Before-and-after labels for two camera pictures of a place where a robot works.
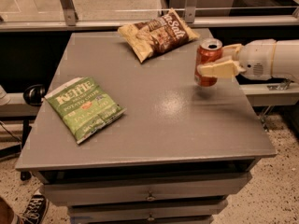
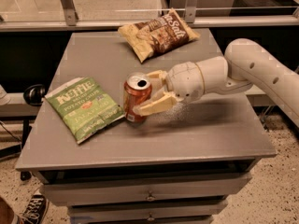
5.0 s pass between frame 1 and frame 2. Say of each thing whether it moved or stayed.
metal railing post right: stayed
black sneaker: stayed
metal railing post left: stayed
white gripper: moved
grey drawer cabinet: stayed
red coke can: moved
